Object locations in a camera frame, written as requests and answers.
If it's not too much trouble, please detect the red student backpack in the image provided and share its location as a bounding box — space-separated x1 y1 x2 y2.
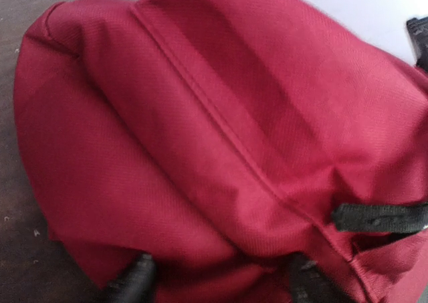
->
14 0 427 302

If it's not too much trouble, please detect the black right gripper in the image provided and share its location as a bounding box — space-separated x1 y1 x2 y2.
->
406 17 428 71

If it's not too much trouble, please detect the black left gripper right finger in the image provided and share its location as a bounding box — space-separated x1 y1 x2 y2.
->
288 252 351 303

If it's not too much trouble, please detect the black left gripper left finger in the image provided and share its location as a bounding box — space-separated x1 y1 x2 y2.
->
100 254 156 303

